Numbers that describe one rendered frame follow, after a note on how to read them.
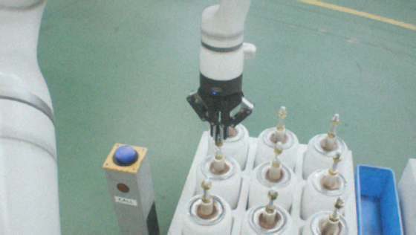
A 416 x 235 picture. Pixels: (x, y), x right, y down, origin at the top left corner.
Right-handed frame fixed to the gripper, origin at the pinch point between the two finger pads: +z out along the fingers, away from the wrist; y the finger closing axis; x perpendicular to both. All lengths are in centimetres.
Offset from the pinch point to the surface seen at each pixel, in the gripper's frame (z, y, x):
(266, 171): 9.7, 9.9, 1.9
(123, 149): 2.1, -16.5, -9.1
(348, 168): 16.9, 28.5, 16.1
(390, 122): 35, 46, 65
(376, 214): 34, 41, 19
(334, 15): 35, 20, 158
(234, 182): 10.8, 4.2, -2.3
